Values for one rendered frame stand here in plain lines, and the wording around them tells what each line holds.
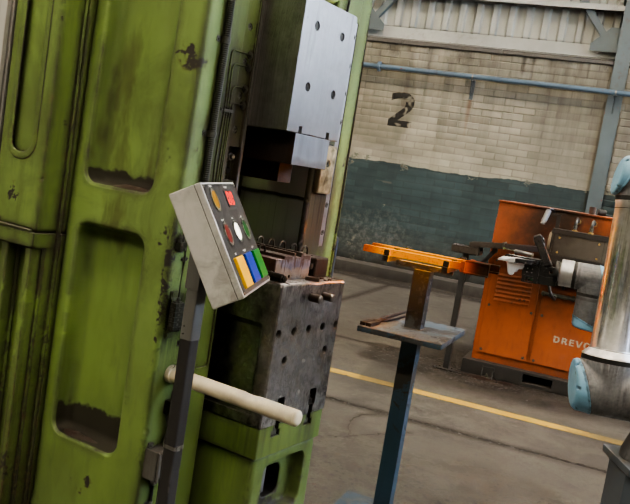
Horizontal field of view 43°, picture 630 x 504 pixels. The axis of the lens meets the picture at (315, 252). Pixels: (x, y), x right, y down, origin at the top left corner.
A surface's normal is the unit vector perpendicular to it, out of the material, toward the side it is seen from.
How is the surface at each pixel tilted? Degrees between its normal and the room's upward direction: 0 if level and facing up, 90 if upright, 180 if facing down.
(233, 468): 89
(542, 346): 90
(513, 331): 90
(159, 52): 89
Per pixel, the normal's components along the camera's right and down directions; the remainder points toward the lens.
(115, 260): -0.52, 0.00
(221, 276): -0.11, 0.09
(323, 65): 0.84, 0.19
